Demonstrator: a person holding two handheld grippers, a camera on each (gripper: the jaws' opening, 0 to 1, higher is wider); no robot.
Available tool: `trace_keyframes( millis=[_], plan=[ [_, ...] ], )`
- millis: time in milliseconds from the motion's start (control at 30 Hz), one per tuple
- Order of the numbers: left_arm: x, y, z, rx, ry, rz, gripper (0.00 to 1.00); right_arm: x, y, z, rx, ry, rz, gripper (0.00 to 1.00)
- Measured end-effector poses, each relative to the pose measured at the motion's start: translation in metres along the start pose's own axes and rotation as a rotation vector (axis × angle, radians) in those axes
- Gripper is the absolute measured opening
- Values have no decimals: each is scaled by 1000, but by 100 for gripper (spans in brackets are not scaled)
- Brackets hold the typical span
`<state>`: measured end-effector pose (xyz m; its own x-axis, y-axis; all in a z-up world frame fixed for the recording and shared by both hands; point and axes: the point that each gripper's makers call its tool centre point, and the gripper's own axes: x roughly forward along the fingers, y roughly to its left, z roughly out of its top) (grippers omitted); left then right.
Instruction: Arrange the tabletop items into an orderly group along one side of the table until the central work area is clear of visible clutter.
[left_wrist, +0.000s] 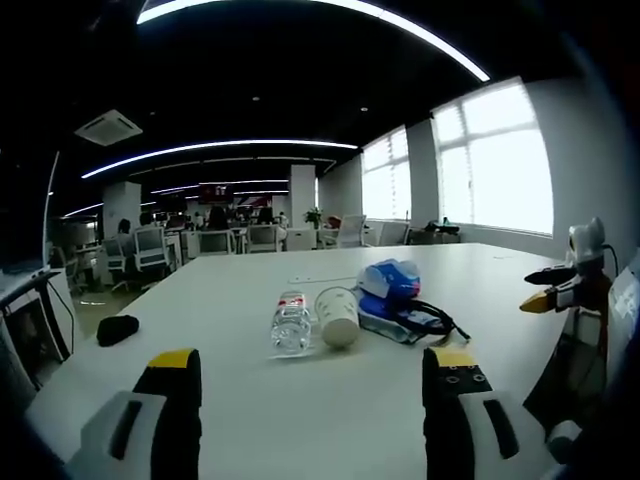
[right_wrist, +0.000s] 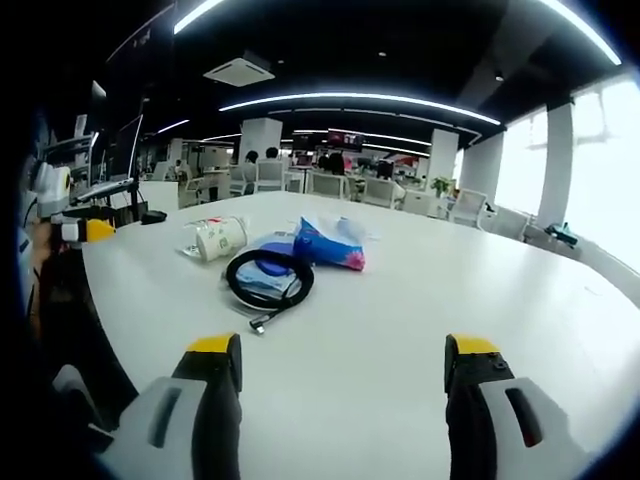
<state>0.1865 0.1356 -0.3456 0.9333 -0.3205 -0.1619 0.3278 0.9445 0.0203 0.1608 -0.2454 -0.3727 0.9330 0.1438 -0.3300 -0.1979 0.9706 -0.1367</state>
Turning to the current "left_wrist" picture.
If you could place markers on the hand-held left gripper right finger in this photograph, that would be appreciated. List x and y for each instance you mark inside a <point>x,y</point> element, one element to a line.
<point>450,400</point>

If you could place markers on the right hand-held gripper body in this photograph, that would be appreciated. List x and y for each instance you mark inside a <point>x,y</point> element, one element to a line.
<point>586,240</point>

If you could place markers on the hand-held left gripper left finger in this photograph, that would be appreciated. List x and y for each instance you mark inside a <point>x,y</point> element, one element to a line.
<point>170,400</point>

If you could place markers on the black cloth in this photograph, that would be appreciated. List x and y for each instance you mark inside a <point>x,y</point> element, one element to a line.
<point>117,330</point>

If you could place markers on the blue tissue packet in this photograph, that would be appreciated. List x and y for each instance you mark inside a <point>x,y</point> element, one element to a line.
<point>392,280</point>

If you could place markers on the white paper cup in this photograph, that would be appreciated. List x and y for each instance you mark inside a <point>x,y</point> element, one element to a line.
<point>339,315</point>

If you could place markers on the clear plastic water bottle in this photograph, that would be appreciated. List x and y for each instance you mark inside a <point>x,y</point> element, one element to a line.
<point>291,325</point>

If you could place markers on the person's dark clothing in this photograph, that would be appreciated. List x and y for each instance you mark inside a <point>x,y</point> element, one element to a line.
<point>575,390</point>

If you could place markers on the large window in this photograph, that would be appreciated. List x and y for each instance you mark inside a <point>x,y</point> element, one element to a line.
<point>500,165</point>

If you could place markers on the dark bag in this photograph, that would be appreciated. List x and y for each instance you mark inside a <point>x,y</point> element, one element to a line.
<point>442,226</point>

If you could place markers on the white table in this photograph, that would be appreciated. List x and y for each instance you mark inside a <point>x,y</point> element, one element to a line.
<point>320,410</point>

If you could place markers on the white mesh office chair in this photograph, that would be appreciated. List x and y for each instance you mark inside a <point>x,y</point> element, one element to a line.
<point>216,242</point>
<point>263,239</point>
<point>150,247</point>
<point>114,255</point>
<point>352,230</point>

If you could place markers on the small window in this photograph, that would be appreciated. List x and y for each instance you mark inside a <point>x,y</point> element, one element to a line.
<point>386,175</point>

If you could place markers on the green potted plant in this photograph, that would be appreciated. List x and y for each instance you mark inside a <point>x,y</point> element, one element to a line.
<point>313,217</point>

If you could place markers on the short ceiling light strip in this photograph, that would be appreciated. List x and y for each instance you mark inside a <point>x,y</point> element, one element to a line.
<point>220,147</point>

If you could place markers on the ceiling air conditioner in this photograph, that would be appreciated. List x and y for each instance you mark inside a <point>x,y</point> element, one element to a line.
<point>108,127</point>

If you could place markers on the long ceiling light strip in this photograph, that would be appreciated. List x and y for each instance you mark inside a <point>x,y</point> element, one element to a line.
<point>400,25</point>

